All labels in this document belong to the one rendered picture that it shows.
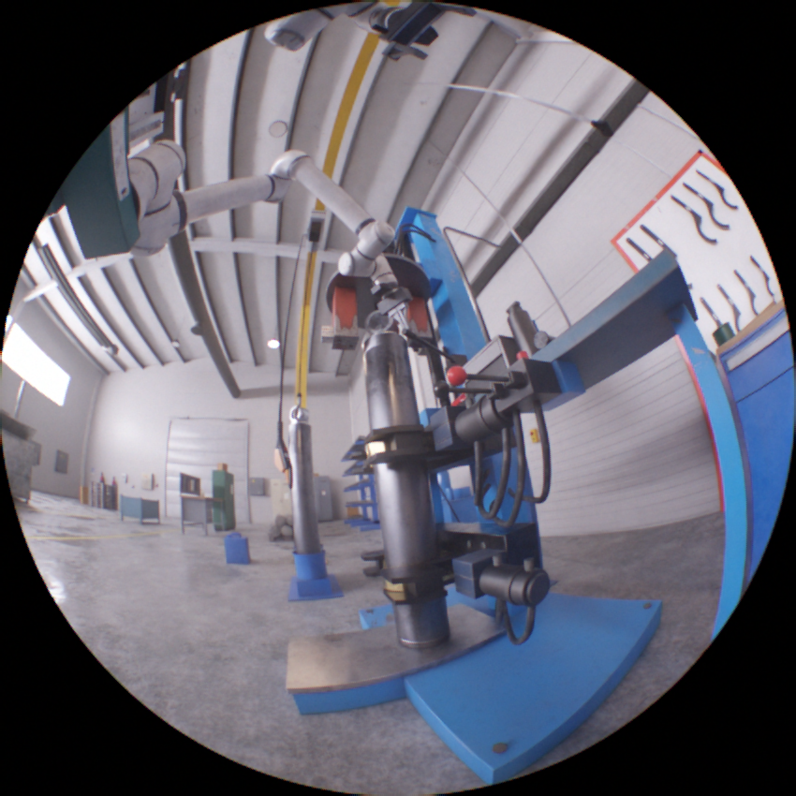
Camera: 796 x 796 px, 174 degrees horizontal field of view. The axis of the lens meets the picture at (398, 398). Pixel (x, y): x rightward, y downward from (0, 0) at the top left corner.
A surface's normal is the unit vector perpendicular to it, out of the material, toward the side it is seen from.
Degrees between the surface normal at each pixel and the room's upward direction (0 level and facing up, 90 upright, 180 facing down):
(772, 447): 90
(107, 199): 180
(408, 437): 90
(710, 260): 90
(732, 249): 90
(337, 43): 173
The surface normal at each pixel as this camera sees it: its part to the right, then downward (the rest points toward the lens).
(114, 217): 0.13, 0.92
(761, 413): -0.93, -0.01
